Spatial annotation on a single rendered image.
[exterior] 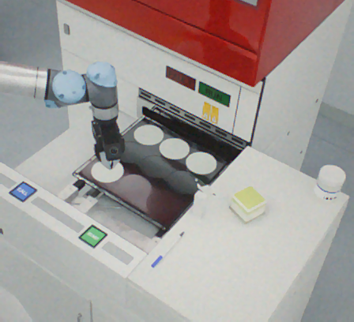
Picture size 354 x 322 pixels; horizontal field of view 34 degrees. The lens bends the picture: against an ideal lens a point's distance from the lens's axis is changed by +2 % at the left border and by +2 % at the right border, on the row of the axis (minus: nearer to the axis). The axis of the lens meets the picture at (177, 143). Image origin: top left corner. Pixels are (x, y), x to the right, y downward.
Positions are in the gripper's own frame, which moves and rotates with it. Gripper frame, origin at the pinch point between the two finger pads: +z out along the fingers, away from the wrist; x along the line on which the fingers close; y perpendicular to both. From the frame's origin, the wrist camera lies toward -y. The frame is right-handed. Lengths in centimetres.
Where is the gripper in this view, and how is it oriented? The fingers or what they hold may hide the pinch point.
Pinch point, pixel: (111, 167)
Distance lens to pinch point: 173.4
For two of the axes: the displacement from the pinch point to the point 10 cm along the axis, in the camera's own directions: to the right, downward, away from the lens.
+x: -9.5, 2.0, -2.5
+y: -3.2, -6.6, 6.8
